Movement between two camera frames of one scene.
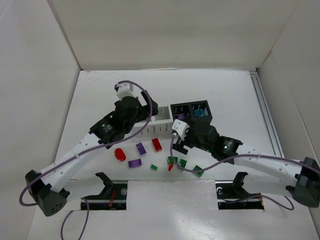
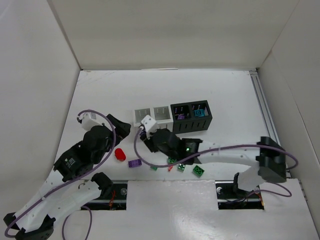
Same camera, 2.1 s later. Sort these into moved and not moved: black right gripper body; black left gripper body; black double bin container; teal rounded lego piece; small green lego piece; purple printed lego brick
Moved: black left gripper body; black right gripper body
Not moved: small green lego piece; teal rounded lego piece; black double bin container; purple printed lego brick
